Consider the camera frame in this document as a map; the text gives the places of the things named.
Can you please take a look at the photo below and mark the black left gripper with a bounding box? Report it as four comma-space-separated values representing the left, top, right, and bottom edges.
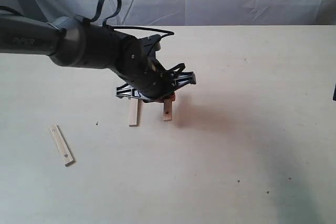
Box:
111, 31, 196, 103

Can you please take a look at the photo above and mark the wooden stick with screws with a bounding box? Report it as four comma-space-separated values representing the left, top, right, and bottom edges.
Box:
163, 99, 173, 122

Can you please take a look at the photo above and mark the plain wooden stick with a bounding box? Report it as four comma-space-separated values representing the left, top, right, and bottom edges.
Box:
128, 98, 141, 127

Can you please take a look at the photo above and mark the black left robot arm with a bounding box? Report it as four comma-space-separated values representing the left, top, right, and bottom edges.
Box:
1, 6, 196, 103

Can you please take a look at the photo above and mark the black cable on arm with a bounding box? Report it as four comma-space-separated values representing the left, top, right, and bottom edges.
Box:
82, 0, 175, 38

